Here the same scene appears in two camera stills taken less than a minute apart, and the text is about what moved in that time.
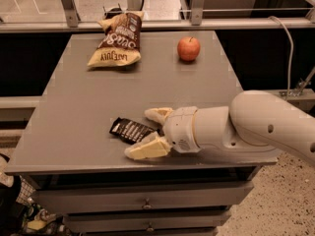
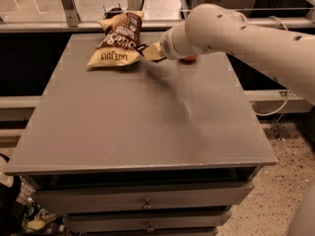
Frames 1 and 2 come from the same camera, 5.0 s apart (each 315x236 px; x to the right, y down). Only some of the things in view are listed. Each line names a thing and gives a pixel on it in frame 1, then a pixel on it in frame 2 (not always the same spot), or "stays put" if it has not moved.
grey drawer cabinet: [73, 147] stays put
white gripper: [180, 128] to [167, 47]
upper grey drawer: [144, 197] stays put
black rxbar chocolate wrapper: [132, 132] to [141, 48]
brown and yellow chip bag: [120, 44] stays put
